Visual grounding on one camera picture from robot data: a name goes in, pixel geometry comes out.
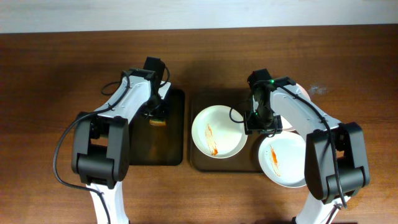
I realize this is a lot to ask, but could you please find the brown tray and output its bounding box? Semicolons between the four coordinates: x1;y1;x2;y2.
189;89;266;172

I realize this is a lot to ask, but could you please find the black tray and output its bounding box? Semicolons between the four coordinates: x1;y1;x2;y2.
129;89;185;166

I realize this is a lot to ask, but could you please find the white bluish plate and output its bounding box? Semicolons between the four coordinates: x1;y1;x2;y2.
258;132;306;188

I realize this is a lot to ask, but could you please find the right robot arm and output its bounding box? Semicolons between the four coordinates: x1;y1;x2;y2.
243;68;371;223

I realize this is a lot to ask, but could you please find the green yellow sponge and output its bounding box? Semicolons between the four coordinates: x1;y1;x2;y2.
149;118;167;126

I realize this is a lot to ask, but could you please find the white pinkish plate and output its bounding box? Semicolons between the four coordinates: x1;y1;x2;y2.
280;83;311;132

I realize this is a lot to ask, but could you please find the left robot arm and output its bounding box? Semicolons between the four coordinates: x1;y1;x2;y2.
72;57;171;223

